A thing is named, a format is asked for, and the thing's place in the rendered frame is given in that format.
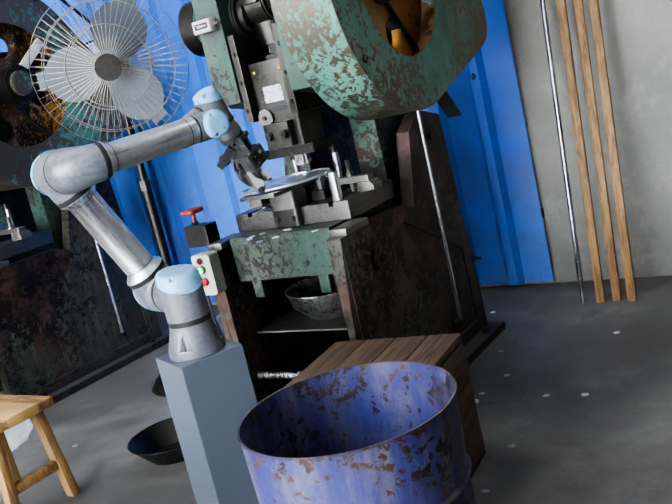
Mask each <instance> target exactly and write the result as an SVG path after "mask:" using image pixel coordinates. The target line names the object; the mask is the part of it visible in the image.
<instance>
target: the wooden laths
mask: <svg viewBox="0 0 672 504"><path fill-rule="evenodd" d="M573 3H574V11H575V19H576V26H577V34H578V41H579V49H580V56H581V64H582V72H583V79H584V87H585V94H586V102H587V110H588V117H589V125H590V132H591V140H592V147H593V155H594V163H595V170H596V178H597V185H598V193H599V200H600V208H601V216H602V223H603V231H604V238H605V246H606V253H607V261H608V269H609V276H610V284H611V291H612V299H613V301H621V300H622V296H621V288H620V280H619V273H618V265H617V257H616V250H615V242H614V234H613V227H612V219H611V212H610V204H609V196H608V189H607V181H606V173H605V166H604V158H603V150H602V143H601V135H600V128H599V120H598V112H597V105H596V97H595V89H594V82H593V74H592V66H591V59H590V51H589V44H588V36H587V28H586V21H585V13H584V5H583V0H573ZM556 4H557V12H558V19H559V27H560V34H561V42H562V49H563V57H564V64H565V72H566V79H567V87H568V94H569V102H570V109H571V116H572V124H573V131H574V139H575V146H576V154H577V161H578V169H579V176H580V184H581V191H582V199H583V206H584V214H585V221H586V229H587V236H588V243H589V251H590V258H591V266H592V273H593V281H594V288H595V296H596V303H605V302H606V301H605V293H604V286H603V278H602V271H601V263H600V255H599V248H598V240H597V233H596V225H595V218H594V210H593V203H592V195H591V188H590V180H589V173H588V165H587V158H586V150H585V142H584V135H583V127H582V120H581V112H580V105H579V97H578V90H577V82H576V75H575V67H574V60H573V52H572V45H571V37H570V30H569V22H568V14H567V7H566V0H556ZM540 6H541V14H542V21H543V28H544V36H545V43H546V50H547V58H548V65H549V73H550V80H551V87H552V95H553V102H554V109H555V117H556V124H557V132H558V139H559V146H560V154H561V161H562V168H563V176H564V183H565V191H566V198H567V205H568V213H569V220H570V227H571V235H572V242H573V249H574V257H575V264H576V272H577V279H578V286H579V294H580V301H581V304H585V303H586V299H585V292H584V284H583V277H582V269H581V262H580V255H579V247H578V240H577V232H576V225H575V218H574V210H573V203H572V195H571V188H570V181H569V173H568V166H567V158H566V151H565V143H564V136H563V129H562V121H561V114H560V106H559V99H558V92H557V84H556V77H555V69H554V62H553V55H552V47H551V40H550V32H549V25H548V18H547V10H546V3H545V0H540ZM589 8H590V15H591V23H592V31H593V38H594V46H595V54H596V61H597V69H598V77H599V84H600V92H601V100H602V107H603V115H604V123H605V130H606V138H607V146H608V153H609V161H610V169H611V176H612V184H613V192H614V199H615V207H616V215H617V222H618V230H619V238H620V245H621V253H622V261H623V268H624V276H625V284H626V292H627V299H628V301H637V295H636V287H635V279H634V271H633V264H632V256H631V248H630V240H629V233H628V225H627V217H626V209H625V202H624V194H623V186H622V179H621V171H620V163H619V155H618V148H617V140H616V132H615V124H614V117H613V109H612V101H611V93H610V86H609V78H608V70H607V62H606V55H605V47H604V39H603V31H602V24H601V16H600V8H599V0H589Z"/></svg>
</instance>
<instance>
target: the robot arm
mask: <svg viewBox="0 0 672 504"><path fill-rule="evenodd" d="M193 101H194V104H195V106H194V107H193V108H192V109H191V110H190V111H189V112H188V113H186V114H185V115H184V116H183V117H182V118H180V119H179V120H177V121H174V122H171V123H168V124H165V125H161V126H158V127H155V128H152V129H149V130H146V131H143V132H140V133H137V134H133V135H130V136H127V137H124V138H121V139H118V140H115V141H112V142H109V143H105V144H103V143H101V142H95V143H92V144H88V145H83V146H76V147H65V148H60V149H53V150H48V151H46V152H44V153H42V154H41V155H39V156H38V157H37V158H36V159H35V160H34V162H33V164H32V167H31V172H30V175H31V180H32V183H33V185H34V186H35V188H36V189H37V190H38V191H40V192H41V193H42V194H44V195H47V196H49V197H50V198H51V199H52V200H53V202H54V203H55V204H56V205H57V206H58V207H59V208H60V209H61V210H69V211H70V212H71V213H72V214H73V215H74V216H75V217H76V218H77V220H78V221H79V222H80V223H81V224H82V225H83V226H84V227H85V229H86V230H87V231H88V232H89V233H90V234H91V235H92V237H93V238H94V239H95V240H96V241H97V242H98V243H99V244H100V246H101V247H102V248H103V249H104V250H105V251H106V252H107V253H108V255H109V256H110V257H111V258H112V259H113V260H114V261H115V262H116V264H117V265H118V266H119V267H120V268H121V269H122V270H123V271H124V273H125V274H126V275H127V284H128V286H129V287H130V288H131V289H132V290H133V294H134V297H135V299H136V300H137V302H138V303H139V304H140V305H142V306H143V307H145V308H146V309H148V310H151V311H160V312H164V313H165V316H166V319H167V323H168V326H169V331H170V333H169V355H170V359H171V360H172V361H175V362H185V361H191V360H196V359H200V358H203V357H206V356H209V355H211V354H214V353H216V352H218V351H219V350H221V349H222V348H223V347H224V346H225V345H226V343H225V339H224V336H223V334H222V333H221V331H220V330H219V328H218V327H217V325H216V324H215V322H214V321H213V319H212V316H211V313H210V309H209V305H208V301H207V297H206V294H205V290H204V286H203V279H202V276H201V275H200V272H199V270H198V268H197V267H196V266H194V265H191V264H183V265H181V264H179V265H173V266H168V265H167V264H166V263H165V262H164V261H163V259H162V258H161V257H160V256H152V255H151V254H150V253H149V252H148V251H147V249H146V248H145V247H144V246H143V245H142V244H141V242H140V241H139V240H138V239H137V238H136V237H135V235H134V234H133V233H132V232H131V231H130V230H129V228H128V227H127V226H126V225H125V224H124V223H123V221H122V220H121V219H120V218H119V217H118V216H117V214H116V213H115V212H114V211H113V210H112V209H111V207H110V206H109V205H108V204H107V203H106V202H105V200H104V199H103V198H102V197H101V196H100V195H99V193H98V192H97V191H96V190H95V185H96V184H97V183H100V182H102V181H105V180H108V179H110V178H112V177H113V176H114V173H115V172H118V171H121V170H124V169H126V168H129V167H132V166H135V165H138V164H141V163H144V162H147V161H149V160H152V159H155V158H158V157H161V156H164V155H167V154H170V153H172V152H175V151H178V150H181V149H182V150H186V149H187V148H189V147H190V146H193V145H195V144H199V143H202V142H205V141H208V140H210V139H217V138H218V140H219V141H221V143H222V144H223V146H228V147H227V148H226V150H225V152H224V153H223V155H221V156H220V157H219V162H218V163H217V167H219V168H220V169H221V170H223V169H224V168H225V167H226V166H228V165H229V164H230V163H231V165H232V166H233V168H234V172H235V173H236V175H237V177H238V179H239V180H240V181H241V182H242V183H244V184H245V185H247V186H249V187H250V188H252V189H254V190H255V191H258V192H260V193H265V191H264V190H266V188H265V182H264V181H266V180H268V179H269V178H271V175H270V173H269V172H267V171H264V170H262V169H261V166H262V164H263V163H264V162H265V161H266V160H267V158H268V155H267V153H266V152H265V150H264V149H263V147H262V145H261V144H260V143H257V144H251V142H250V141H249V139H248V137H247V136H248V135H249V133H248V131H247V130H245V131H242V129H241V126H240V125H239V123H238V122H237V120H236V119H235V117H234V115H233V114H232V112H231V110H230V109H229V107H228V106H227V104H226V103H225V101H224V99H223V97H222V96H221V94H220V93H219V92H218V90H217V89H216V88H215V87H214V86H208V87H205V88H203V89H201V90H200V91H198V92H197V93H196V94H195V95H194V96H193ZM261 148H262V149H261ZM263 151H264V152H263ZM246 171H248V172H247V173H246Z"/></svg>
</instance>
